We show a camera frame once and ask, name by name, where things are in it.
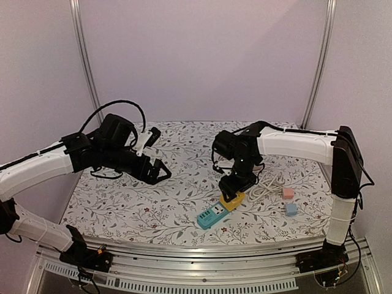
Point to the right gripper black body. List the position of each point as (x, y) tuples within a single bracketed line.
[(234, 184)]

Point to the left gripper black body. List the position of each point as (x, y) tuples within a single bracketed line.
[(139, 171)]

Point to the yellow cube socket adapter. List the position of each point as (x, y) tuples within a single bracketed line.
[(233, 204)]

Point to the teal power strip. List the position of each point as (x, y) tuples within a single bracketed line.
[(212, 215)]

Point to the blue charger cube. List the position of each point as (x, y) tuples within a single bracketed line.
[(291, 209)]

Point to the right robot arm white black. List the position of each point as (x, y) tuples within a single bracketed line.
[(338, 149)]

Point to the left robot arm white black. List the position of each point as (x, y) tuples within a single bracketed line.
[(115, 145)]

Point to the pink round power strip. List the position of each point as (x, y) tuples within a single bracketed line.
[(260, 167)]

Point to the pink charger cube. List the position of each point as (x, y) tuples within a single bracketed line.
[(287, 193)]

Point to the floral table mat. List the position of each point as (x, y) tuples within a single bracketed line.
[(125, 209)]

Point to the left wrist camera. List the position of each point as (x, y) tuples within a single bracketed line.
[(146, 139)]

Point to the aluminium front rail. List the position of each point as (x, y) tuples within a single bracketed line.
[(251, 268)]

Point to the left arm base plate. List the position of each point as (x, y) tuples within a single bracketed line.
[(94, 259)]

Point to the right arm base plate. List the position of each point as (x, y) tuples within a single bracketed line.
[(321, 258)]

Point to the right aluminium corner post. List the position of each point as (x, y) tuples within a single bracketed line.
[(322, 58)]

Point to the aluminium corner post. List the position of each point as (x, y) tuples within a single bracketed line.
[(83, 51), (322, 58)]

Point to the left aluminium corner post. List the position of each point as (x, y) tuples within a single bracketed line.
[(83, 51)]

